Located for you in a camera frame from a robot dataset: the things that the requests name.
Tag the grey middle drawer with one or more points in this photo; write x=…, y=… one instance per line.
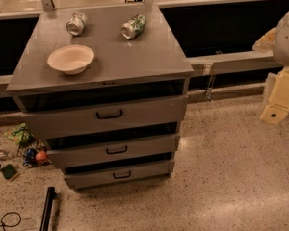
x=113, y=151

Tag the white paper bowl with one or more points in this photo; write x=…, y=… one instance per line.
x=72, y=59

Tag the orange fruit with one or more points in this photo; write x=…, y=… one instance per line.
x=41, y=157

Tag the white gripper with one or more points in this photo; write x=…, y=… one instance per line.
x=288, y=38

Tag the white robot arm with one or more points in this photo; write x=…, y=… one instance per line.
x=276, y=41

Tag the grey bottom drawer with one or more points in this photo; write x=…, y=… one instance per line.
x=119, y=174

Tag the silver crushed can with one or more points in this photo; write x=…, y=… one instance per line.
x=77, y=23

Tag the green yellow sponge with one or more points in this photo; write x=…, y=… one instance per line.
x=9, y=172

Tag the blue can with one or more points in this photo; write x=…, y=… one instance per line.
x=29, y=157

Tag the black bar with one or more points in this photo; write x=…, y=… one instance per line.
x=50, y=196

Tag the grey drawer cabinet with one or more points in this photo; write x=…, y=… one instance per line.
x=151, y=65

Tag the grey metal rail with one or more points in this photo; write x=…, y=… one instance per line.
x=232, y=63

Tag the grey top drawer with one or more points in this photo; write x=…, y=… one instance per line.
x=104, y=118

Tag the clear plastic bottle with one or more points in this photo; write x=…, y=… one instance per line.
x=5, y=155

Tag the green soda can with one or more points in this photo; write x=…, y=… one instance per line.
x=134, y=26

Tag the grey drawer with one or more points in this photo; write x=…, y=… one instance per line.
x=113, y=151
x=119, y=174
x=104, y=118

